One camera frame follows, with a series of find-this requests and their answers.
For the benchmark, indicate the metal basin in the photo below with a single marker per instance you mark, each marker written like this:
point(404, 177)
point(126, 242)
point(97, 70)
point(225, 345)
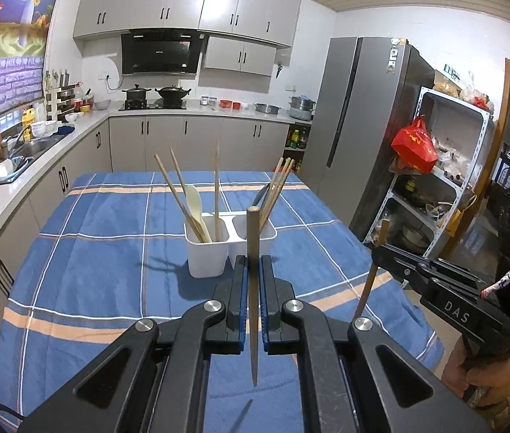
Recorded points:
point(267, 108)

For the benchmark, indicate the grey upper wall cabinets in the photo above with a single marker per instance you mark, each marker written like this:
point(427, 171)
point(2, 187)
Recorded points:
point(183, 4)

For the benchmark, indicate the grey refrigerator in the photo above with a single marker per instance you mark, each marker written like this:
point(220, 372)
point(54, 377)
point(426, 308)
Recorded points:
point(354, 135)

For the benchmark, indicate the yellow bottle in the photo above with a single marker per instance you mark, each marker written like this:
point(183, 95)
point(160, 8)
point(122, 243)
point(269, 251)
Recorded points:
point(27, 118)

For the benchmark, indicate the metal bowl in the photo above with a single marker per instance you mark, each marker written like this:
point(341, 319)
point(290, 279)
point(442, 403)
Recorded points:
point(102, 104)

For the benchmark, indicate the blue cloth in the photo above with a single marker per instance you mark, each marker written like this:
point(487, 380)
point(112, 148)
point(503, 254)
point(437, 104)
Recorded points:
point(64, 130)

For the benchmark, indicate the blue dish basin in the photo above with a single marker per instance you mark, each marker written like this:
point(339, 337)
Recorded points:
point(11, 171)

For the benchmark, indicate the white metal shelf rack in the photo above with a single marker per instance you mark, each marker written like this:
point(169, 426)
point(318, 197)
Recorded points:
point(458, 153)

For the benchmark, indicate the black range hood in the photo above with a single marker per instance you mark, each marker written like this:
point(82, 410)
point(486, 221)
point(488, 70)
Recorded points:
point(156, 54)

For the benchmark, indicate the row of bottles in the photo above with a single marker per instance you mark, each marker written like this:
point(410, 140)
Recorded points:
point(298, 140)

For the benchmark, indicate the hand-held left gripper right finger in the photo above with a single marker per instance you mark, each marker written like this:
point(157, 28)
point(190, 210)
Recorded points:
point(264, 306)

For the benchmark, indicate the blue plaid tablecloth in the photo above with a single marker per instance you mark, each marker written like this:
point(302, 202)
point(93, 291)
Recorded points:
point(101, 257)

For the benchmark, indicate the white plastic spoon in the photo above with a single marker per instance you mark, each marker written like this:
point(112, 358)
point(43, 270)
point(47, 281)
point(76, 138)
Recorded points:
point(194, 203)

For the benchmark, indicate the metal steamer pot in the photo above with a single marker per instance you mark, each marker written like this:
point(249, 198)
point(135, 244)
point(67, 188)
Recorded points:
point(301, 109)

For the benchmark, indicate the white plastic utensil holder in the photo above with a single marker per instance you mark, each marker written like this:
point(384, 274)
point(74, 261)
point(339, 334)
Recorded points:
point(207, 257)

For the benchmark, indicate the scissors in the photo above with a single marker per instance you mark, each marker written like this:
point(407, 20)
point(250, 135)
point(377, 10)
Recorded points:
point(279, 70)

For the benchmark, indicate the wall mural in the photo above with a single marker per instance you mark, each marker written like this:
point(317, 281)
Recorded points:
point(7, 45)

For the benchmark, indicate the white bowls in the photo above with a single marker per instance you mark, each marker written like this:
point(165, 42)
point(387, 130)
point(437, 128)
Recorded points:
point(43, 128)

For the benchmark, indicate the knife rack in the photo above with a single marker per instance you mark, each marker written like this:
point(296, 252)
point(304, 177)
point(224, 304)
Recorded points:
point(61, 97)

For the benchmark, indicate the red bag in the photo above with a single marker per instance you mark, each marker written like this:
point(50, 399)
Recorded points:
point(415, 149)

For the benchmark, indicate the black gas stove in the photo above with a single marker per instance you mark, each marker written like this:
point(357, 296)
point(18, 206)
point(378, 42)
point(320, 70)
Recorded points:
point(151, 106)

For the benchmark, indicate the metal spoon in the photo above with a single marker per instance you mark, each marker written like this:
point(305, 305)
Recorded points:
point(261, 196)

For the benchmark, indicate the black wok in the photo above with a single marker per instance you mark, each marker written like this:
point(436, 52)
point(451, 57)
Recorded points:
point(173, 94)

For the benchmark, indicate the red pots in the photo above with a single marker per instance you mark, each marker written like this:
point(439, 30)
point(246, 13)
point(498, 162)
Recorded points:
point(230, 105)

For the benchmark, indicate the steel kitchen sink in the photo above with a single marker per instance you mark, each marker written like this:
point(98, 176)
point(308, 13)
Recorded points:
point(38, 148)

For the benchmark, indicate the black cooking pot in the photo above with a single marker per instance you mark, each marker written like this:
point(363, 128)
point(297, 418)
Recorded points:
point(137, 94)

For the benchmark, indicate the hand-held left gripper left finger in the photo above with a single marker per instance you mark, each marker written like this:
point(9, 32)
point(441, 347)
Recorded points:
point(240, 306)

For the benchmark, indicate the person's right hand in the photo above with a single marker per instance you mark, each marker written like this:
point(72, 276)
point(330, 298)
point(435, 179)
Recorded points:
point(455, 374)

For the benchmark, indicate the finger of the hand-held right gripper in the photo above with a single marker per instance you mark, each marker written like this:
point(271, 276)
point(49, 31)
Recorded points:
point(417, 261)
point(401, 279)

